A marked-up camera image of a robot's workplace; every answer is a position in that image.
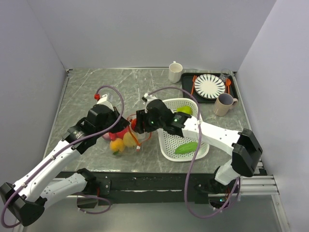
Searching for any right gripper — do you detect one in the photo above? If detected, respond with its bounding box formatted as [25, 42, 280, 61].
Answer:
[134, 109, 165, 134]

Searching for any clear zip top bag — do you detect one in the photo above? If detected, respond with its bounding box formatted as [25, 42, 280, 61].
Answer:
[106, 114, 152, 155]

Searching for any orange spoon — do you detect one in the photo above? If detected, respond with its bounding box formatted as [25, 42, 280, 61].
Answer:
[225, 78, 231, 94]

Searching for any orange fruit with leaf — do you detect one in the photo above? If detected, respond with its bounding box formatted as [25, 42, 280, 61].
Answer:
[110, 138, 126, 154]

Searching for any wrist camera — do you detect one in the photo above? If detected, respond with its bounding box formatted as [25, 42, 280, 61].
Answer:
[141, 93, 157, 105]
[94, 93, 113, 109]

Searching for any yellow lemon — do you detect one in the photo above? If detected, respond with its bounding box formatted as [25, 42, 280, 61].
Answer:
[123, 132, 138, 147]

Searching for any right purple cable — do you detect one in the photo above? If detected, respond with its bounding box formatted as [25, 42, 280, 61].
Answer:
[147, 86, 242, 219]

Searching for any beige mug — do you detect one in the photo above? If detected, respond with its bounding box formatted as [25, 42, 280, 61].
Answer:
[213, 93, 238, 116]

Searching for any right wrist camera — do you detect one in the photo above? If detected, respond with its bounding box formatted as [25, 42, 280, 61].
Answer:
[141, 93, 157, 105]

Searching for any green pear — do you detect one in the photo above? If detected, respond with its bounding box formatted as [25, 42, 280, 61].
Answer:
[176, 105, 193, 115]

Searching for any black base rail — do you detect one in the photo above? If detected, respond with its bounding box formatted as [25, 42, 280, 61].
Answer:
[65, 169, 239, 206]

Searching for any clear glass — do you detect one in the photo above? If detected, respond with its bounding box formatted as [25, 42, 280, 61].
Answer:
[219, 68, 231, 82]

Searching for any white mug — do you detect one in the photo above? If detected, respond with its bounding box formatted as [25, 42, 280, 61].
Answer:
[168, 61, 183, 84]

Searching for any red apple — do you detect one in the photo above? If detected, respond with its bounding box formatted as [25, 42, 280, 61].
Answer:
[116, 128, 128, 139]

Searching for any orange fork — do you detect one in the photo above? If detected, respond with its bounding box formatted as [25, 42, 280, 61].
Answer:
[191, 75, 197, 95]

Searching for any red wrinkled fruit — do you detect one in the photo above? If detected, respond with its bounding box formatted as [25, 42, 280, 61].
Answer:
[130, 118, 137, 131]

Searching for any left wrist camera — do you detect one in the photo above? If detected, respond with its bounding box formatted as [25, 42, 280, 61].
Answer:
[94, 93, 113, 109]

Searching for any white perforated basket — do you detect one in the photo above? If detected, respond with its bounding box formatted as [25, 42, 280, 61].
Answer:
[157, 98, 198, 162]

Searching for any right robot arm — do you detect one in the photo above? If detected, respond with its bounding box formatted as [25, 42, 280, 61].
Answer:
[135, 99, 263, 192]

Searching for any striped white plate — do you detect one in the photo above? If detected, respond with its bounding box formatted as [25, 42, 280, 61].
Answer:
[194, 74, 225, 99]

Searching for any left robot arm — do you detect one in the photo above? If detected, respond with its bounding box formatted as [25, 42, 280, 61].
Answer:
[0, 103, 129, 228]

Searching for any green bitter gourd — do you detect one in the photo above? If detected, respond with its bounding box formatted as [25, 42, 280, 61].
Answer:
[174, 142, 198, 155]

